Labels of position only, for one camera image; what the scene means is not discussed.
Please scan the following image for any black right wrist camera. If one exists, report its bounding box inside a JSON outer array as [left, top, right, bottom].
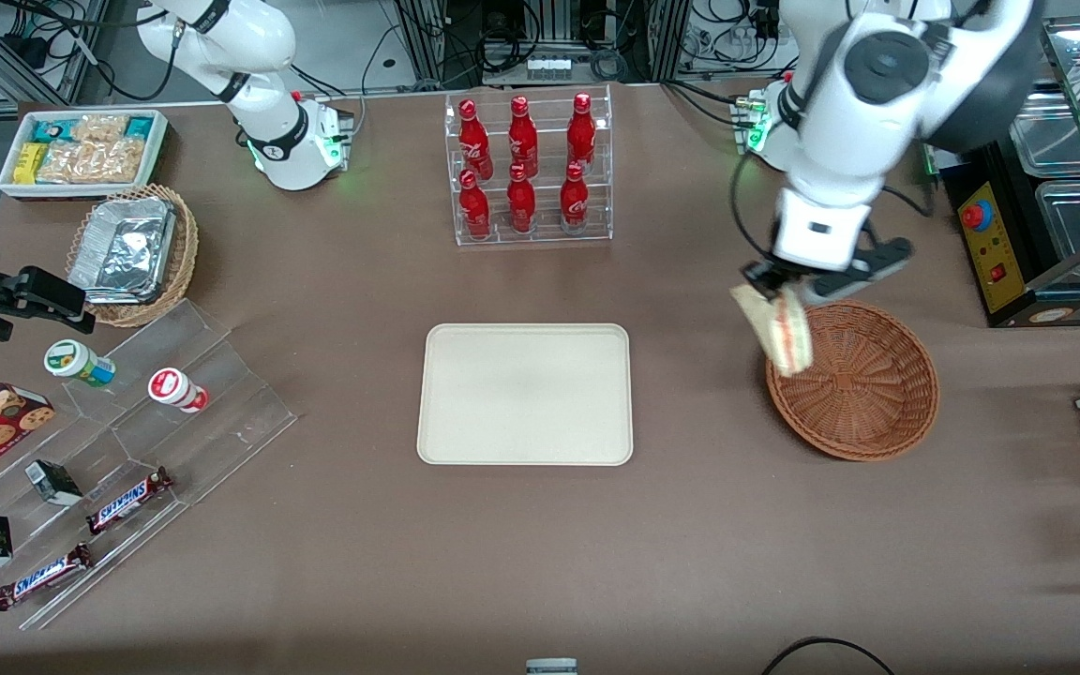
[[0, 266, 97, 337]]

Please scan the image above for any yellow snack pack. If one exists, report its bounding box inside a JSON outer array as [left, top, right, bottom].
[[13, 142, 50, 186]]

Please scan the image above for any red lid yogurt cup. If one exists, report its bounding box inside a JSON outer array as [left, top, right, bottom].
[[147, 367, 211, 414]]

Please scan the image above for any white rectangular snack bin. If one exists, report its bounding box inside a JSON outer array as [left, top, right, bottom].
[[0, 109, 170, 201]]

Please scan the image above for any triangular sandwich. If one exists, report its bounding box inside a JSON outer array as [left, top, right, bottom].
[[729, 284, 816, 379]]

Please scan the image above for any clear acrylic bottle rack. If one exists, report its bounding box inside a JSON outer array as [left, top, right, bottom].
[[444, 84, 614, 248]]

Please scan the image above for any red cola bottle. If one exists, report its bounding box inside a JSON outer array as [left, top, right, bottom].
[[459, 169, 492, 240], [566, 92, 597, 171], [508, 95, 539, 179], [458, 98, 494, 181], [506, 164, 537, 235], [560, 161, 591, 233]]

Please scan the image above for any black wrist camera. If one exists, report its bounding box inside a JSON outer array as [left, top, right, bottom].
[[0, 266, 97, 337], [807, 237, 913, 304]]

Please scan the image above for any aluminium foil tray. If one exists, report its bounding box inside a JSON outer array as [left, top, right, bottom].
[[68, 196, 178, 306]]

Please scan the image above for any cream plastic tray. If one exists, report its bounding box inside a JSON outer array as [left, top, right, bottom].
[[416, 323, 635, 467]]

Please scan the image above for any Snickers chocolate bar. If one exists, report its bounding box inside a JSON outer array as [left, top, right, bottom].
[[85, 466, 174, 536], [0, 543, 95, 612]]

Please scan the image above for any light oval wicker basket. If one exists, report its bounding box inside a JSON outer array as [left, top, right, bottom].
[[65, 184, 200, 328]]

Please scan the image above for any large clear cracker bag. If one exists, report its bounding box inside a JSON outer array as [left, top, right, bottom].
[[37, 138, 148, 186]]

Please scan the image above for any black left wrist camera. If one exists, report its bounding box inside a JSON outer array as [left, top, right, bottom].
[[807, 237, 913, 304]]

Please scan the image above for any black table cable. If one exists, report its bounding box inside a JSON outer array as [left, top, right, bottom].
[[762, 637, 895, 675]]

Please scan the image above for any clear acrylic stepped display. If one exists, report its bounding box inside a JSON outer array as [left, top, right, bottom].
[[0, 298, 299, 631]]

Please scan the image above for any black food warmer cabinet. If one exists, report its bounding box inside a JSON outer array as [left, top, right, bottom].
[[920, 9, 1080, 329]]

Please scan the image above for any brown round wicker basket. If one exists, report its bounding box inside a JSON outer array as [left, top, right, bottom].
[[765, 300, 941, 462]]

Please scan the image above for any small clear cracker bag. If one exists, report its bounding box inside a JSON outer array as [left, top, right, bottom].
[[71, 113, 129, 146]]

